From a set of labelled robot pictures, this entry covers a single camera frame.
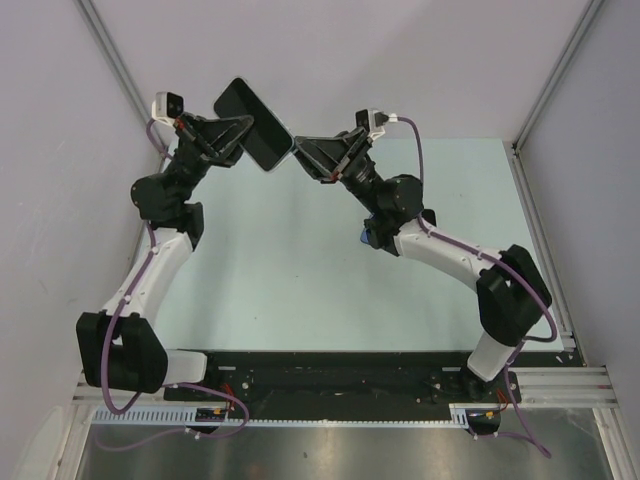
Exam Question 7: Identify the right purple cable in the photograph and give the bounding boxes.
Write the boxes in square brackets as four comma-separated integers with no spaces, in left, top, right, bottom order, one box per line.
[397,115,559,459]

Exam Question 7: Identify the aluminium frame post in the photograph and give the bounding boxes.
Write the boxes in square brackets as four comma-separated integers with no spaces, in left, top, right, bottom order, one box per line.
[72,0,151,129]
[512,0,606,151]

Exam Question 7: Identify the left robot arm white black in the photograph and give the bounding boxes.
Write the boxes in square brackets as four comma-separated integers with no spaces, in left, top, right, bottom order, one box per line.
[76,113,253,400]

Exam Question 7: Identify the blue phone without case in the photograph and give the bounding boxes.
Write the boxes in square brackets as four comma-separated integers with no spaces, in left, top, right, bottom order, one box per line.
[360,214,376,248]

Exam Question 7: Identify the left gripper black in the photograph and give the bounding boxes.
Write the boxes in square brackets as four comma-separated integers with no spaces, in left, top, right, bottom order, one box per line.
[166,113,262,207]

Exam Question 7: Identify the right aluminium frame post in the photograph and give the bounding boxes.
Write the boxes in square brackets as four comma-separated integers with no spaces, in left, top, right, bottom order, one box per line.
[512,0,606,151]

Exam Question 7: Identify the aluminium rail front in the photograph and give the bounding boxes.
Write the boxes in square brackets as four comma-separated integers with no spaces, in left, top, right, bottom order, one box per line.
[512,367,618,409]

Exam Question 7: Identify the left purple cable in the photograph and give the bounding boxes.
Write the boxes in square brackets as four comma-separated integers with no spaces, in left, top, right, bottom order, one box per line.
[94,119,251,451]

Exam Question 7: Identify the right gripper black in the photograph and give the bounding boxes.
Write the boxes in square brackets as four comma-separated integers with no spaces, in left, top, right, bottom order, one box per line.
[279,131,379,218]

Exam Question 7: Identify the left aluminium frame post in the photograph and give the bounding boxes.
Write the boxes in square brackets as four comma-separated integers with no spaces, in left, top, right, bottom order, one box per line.
[72,0,151,129]

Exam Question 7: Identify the black phone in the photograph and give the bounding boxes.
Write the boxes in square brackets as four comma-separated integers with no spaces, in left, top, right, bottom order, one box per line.
[213,77,294,172]

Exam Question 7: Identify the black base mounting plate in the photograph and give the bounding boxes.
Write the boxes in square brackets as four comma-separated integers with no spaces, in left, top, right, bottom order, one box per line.
[162,349,584,421]

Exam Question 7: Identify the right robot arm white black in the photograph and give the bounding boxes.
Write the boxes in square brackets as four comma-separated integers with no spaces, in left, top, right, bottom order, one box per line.
[295,127,552,401]

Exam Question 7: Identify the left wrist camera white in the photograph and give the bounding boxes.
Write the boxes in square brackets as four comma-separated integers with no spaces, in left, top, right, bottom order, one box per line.
[151,91,184,126]

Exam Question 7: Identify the white slotted cable duct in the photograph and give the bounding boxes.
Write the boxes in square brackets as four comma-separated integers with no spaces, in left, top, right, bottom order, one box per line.
[92,405,469,429]

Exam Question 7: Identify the purple cable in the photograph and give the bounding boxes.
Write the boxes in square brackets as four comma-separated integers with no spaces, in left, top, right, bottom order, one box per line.
[397,115,559,459]
[94,119,251,451]

